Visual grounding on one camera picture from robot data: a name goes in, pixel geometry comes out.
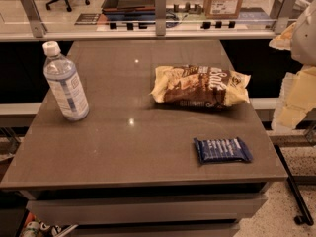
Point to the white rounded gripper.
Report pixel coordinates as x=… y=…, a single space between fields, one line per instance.
x=304 y=39

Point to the yellow brown chip bag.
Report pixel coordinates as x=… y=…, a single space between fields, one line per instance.
x=200 y=86

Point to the blue rxbar blueberry bar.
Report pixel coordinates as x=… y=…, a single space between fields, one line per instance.
x=222 y=151

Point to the brown cardboard box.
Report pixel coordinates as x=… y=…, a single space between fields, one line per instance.
x=222 y=9

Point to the black floor stand leg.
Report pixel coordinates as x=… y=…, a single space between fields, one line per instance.
x=294 y=181

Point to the grey table with drawers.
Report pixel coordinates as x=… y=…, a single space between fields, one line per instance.
x=130 y=167

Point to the clear water bottle white cap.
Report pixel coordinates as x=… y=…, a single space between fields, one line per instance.
x=64 y=82

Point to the glass barrier with metal posts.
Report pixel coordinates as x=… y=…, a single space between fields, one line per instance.
x=30 y=20

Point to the cans under table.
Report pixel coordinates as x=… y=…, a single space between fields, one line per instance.
x=33 y=227

